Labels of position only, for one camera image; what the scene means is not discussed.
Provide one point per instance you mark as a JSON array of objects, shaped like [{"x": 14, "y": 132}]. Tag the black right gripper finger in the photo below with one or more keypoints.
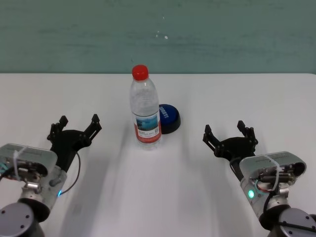
[
  {"x": 249, "y": 134},
  {"x": 212, "y": 142}
]

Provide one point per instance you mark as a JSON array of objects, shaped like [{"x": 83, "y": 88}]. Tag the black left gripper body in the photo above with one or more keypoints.
[{"x": 67, "y": 145}]

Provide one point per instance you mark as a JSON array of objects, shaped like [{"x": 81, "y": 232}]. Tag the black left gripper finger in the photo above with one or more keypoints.
[
  {"x": 57, "y": 128},
  {"x": 93, "y": 127}
]

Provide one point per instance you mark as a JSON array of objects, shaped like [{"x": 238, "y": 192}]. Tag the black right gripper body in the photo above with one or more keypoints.
[{"x": 237, "y": 146}]

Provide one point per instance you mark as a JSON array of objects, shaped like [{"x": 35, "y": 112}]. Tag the blue push button black base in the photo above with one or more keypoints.
[{"x": 170, "y": 116}]

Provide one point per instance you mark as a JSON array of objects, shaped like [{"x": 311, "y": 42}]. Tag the clear water bottle red cap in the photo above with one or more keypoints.
[{"x": 145, "y": 108}]

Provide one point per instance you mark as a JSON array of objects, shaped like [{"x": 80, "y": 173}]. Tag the white zip tie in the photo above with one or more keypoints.
[
  {"x": 16, "y": 163},
  {"x": 277, "y": 170}
]

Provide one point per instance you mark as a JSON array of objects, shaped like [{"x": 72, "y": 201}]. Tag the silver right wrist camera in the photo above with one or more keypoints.
[{"x": 274, "y": 159}]

